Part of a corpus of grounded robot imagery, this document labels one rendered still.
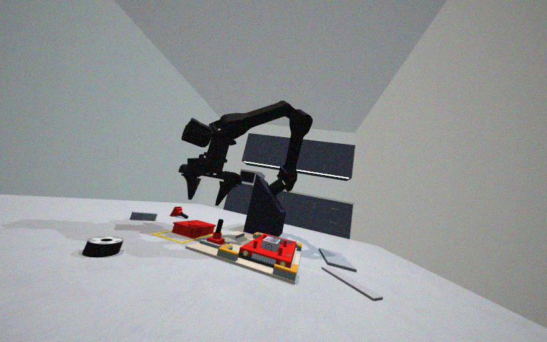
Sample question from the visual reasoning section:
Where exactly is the grey flat bar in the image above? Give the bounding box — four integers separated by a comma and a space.
321, 266, 383, 301

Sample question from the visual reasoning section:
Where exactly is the black toy tyre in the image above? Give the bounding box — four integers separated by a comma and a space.
82, 237, 124, 257

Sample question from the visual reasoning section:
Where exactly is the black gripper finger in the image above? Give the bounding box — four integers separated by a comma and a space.
181, 174, 201, 200
215, 181, 237, 206

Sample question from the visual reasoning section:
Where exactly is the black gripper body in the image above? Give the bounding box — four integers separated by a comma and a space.
179, 150, 242, 185

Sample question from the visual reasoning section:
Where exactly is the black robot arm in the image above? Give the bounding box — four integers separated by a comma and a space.
181, 101, 313, 197

